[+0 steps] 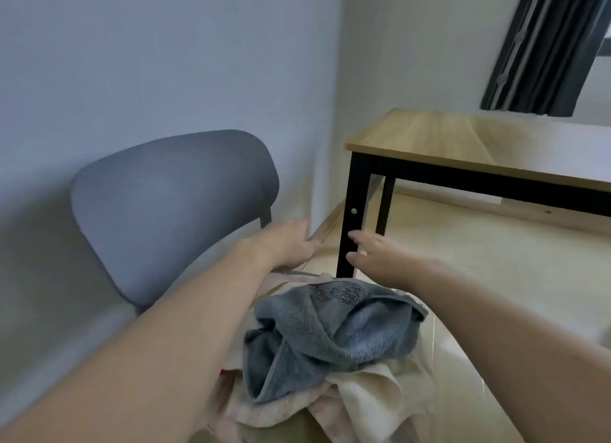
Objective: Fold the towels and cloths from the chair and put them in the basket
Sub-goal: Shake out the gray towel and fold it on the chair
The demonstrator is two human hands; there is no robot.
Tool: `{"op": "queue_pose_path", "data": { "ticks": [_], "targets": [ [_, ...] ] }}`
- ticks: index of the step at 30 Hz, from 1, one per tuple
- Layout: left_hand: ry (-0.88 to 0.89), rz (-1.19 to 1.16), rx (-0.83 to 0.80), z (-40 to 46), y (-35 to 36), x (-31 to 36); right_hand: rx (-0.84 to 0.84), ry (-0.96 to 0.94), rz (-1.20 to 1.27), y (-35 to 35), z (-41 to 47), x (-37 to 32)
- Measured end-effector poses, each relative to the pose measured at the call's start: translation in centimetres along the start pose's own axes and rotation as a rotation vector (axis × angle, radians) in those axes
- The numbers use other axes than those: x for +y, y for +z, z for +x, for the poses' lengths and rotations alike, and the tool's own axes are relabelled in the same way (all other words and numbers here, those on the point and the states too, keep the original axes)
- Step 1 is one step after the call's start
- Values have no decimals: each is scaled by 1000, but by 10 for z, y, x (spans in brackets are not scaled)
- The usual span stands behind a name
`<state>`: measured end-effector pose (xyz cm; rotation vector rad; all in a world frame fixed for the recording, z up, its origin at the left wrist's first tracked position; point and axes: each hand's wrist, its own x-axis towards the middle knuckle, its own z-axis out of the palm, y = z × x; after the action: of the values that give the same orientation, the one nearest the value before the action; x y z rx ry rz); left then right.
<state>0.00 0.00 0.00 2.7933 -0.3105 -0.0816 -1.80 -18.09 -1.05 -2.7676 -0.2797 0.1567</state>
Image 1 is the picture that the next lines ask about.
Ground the person's right hand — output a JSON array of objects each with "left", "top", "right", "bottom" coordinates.
[{"left": 347, "top": 230, "right": 442, "bottom": 295}]

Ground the person's right forearm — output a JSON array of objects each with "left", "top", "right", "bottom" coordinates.
[{"left": 415, "top": 265, "right": 611, "bottom": 443}]

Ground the person's left forearm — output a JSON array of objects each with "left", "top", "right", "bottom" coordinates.
[{"left": 0, "top": 246, "right": 273, "bottom": 443}]

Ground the dark grey curtain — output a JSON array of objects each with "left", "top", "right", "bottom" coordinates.
[{"left": 479, "top": 0, "right": 611, "bottom": 118}]

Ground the pink towel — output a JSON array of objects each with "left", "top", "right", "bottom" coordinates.
[{"left": 205, "top": 370, "right": 344, "bottom": 443}]

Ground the wooden table with black legs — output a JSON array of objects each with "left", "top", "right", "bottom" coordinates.
[{"left": 336, "top": 107, "right": 611, "bottom": 279}]

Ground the grey plastic chair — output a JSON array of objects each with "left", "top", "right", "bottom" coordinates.
[{"left": 70, "top": 129, "right": 316, "bottom": 317}]

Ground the person's left hand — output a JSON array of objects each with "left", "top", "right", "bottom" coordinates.
[{"left": 248, "top": 218, "right": 318, "bottom": 274}]

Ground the grey-blue striped towel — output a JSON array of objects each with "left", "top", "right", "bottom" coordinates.
[{"left": 242, "top": 278, "right": 429, "bottom": 405}]

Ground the cream towel with red band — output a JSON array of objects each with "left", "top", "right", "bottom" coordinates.
[{"left": 217, "top": 271, "right": 438, "bottom": 443}]

